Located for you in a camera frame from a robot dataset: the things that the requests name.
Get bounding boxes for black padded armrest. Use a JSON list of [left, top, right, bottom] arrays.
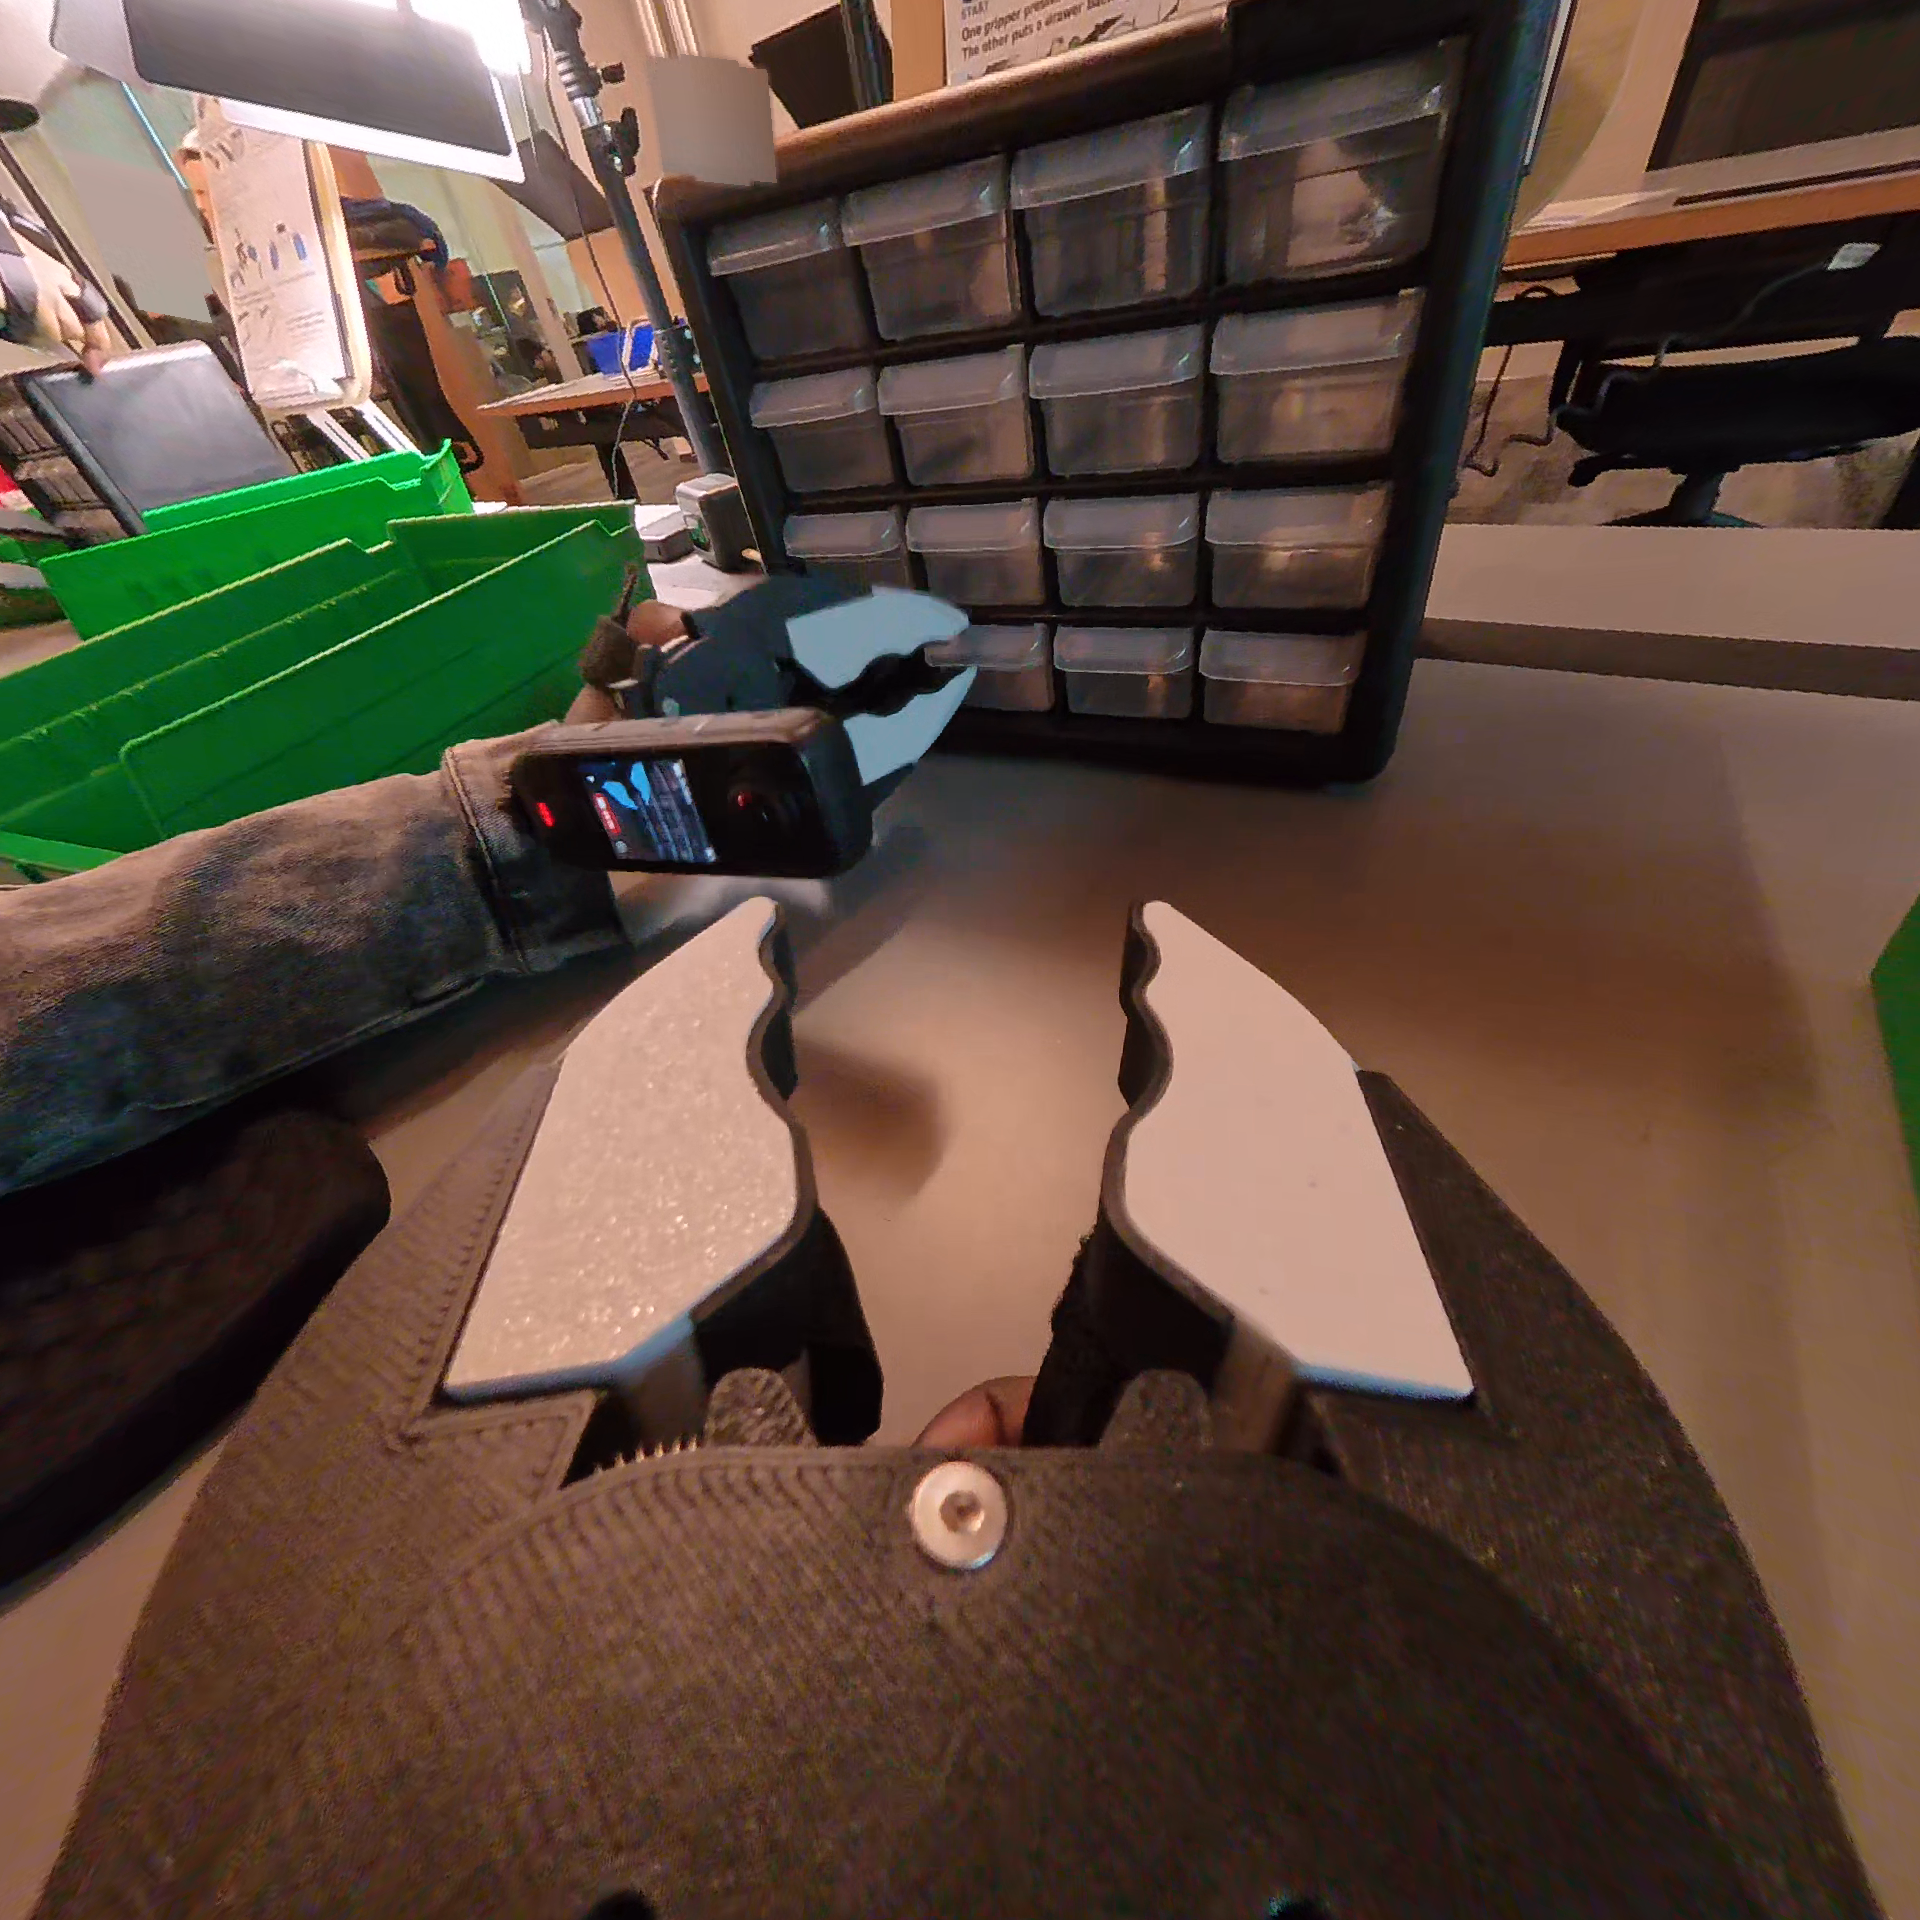
[[0, 1111, 395, 1587]]

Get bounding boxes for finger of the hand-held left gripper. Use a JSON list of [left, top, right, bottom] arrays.
[[771, 579, 980, 707], [831, 661, 980, 825]]

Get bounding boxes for green plastic bin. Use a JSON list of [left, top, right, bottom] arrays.
[[1872, 896, 1920, 1187], [37, 439, 481, 637], [0, 499, 648, 886]]

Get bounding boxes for person's right hand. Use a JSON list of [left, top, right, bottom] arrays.
[[916, 1378, 1037, 1452]]

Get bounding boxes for black tablet screen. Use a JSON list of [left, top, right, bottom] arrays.
[[17, 338, 293, 534]]

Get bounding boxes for grey battery box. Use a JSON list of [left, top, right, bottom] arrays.
[[676, 473, 767, 575]]

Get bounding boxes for person's left hand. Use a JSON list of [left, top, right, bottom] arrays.
[[562, 593, 698, 729]]

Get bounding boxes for wooden desk with black legs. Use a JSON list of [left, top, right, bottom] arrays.
[[1499, 170, 1920, 277], [481, 372, 709, 453]]

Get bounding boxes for white instruction sheet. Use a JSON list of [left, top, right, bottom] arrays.
[[199, 124, 363, 409]]

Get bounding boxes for grey flat panel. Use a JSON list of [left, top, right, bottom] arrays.
[[643, 58, 776, 188]]

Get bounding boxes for person's left forearm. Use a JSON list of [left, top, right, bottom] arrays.
[[0, 734, 635, 1192]]

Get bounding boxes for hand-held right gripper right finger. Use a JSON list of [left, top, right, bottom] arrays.
[[1101, 896, 1477, 1452]]

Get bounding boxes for flat light panel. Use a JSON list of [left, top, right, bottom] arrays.
[[54, 0, 530, 188]]

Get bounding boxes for white instruction poster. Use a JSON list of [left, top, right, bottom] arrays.
[[946, 0, 1233, 87]]

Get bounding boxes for metal light stand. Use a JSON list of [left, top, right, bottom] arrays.
[[517, 0, 722, 485]]

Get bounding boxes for black office chair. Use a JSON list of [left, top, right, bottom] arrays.
[[1552, 337, 1920, 524]]

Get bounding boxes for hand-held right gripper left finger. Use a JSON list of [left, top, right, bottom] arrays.
[[441, 896, 885, 1452]]

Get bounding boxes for black drawer cabinet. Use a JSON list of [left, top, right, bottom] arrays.
[[654, 0, 1564, 790]]

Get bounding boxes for rows of clear cabinet drawers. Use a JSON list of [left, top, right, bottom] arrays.
[[709, 36, 1469, 739]]

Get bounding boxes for dark computer monitor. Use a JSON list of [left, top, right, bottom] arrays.
[[1641, 0, 1920, 175]]

